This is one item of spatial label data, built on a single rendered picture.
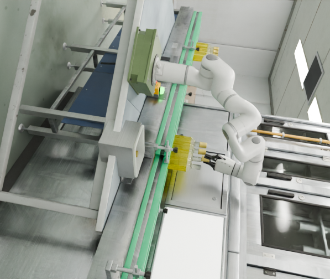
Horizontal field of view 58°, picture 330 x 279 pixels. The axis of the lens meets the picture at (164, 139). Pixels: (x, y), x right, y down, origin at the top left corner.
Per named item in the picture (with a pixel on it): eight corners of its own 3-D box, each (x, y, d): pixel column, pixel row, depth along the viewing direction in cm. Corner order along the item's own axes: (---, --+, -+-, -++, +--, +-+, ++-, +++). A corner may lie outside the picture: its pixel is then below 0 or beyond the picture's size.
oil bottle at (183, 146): (157, 151, 178) (193, 157, 176) (157, 144, 174) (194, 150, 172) (159, 144, 182) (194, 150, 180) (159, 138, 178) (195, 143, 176)
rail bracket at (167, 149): (153, 161, 163) (176, 165, 162) (153, 140, 151) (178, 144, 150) (154, 158, 165) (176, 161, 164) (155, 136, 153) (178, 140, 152)
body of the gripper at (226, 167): (235, 170, 172) (216, 163, 175) (239, 159, 164) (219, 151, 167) (231, 180, 167) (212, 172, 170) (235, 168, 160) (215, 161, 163)
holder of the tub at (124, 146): (119, 182, 151) (134, 185, 150) (114, 145, 131) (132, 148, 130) (128, 157, 163) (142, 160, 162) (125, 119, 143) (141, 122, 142)
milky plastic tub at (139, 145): (119, 176, 147) (136, 180, 146) (115, 145, 131) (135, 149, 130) (129, 151, 159) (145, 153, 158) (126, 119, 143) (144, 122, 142)
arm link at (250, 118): (218, 102, 130) (237, 123, 122) (244, 87, 132) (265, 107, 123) (220, 122, 141) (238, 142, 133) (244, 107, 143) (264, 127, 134)
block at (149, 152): (140, 158, 163) (153, 159, 162) (140, 145, 156) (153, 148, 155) (142, 153, 165) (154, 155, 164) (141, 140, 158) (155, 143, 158)
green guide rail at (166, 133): (155, 145, 160) (169, 148, 160) (155, 144, 160) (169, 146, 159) (193, 11, 281) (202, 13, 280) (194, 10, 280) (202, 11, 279)
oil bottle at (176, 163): (153, 166, 170) (190, 172, 168) (153, 160, 166) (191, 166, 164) (155, 159, 174) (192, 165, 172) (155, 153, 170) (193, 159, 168)
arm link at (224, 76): (220, 111, 136) (228, 82, 124) (193, 82, 150) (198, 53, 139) (237, 106, 139) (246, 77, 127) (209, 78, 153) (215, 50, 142)
